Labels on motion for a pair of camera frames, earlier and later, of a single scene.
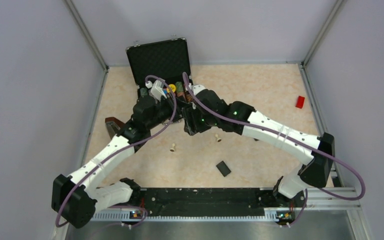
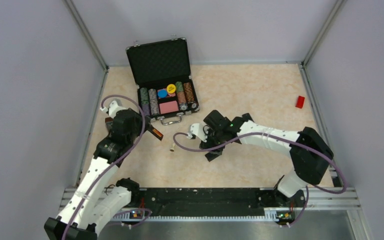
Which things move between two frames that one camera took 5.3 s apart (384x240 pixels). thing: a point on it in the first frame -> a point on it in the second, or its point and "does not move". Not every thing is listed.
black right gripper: [192, 126] -> [208, 144]
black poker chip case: [167, 59] does not move
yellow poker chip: [172, 87] does not move
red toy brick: [300, 102] does not move
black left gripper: [178, 114] -> [138, 117]
